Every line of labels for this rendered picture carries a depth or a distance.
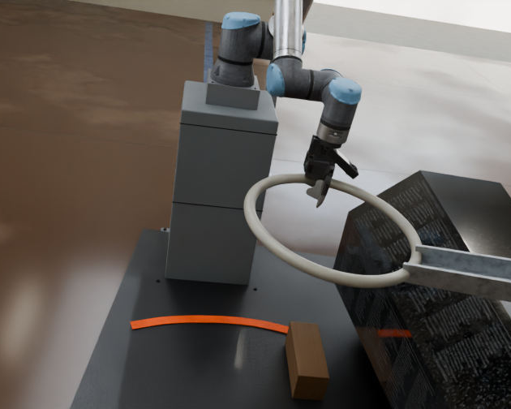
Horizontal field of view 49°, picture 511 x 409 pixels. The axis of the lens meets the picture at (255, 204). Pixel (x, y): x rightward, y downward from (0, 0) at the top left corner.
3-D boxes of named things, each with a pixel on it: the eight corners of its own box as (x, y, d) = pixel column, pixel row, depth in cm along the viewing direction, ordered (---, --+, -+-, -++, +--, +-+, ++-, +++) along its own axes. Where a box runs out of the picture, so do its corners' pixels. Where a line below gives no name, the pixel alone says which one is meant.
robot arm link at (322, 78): (307, 63, 169) (317, 76, 158) (344, 68, 171) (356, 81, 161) (301, 93, 173) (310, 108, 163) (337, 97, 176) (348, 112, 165)
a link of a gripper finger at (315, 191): (301, 204, 170) (308, 175, 168) (320, 208, 171) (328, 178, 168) (302, 207, 167) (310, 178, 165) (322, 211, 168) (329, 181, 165)
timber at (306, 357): (284, 342, 238) (289, 320, 233) (312, 345, 240) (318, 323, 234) (292, 398, 212) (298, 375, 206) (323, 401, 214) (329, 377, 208)
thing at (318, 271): (440, 235, 162) (444, 226, 161) (385, 322, 123) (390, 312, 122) (294, 163, 178) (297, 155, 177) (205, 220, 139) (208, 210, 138)
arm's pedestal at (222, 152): (152, 286, 260) (167, 112, 220) (161, 229, 303) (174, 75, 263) (259, 294, 267) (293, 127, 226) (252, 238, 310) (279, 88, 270)
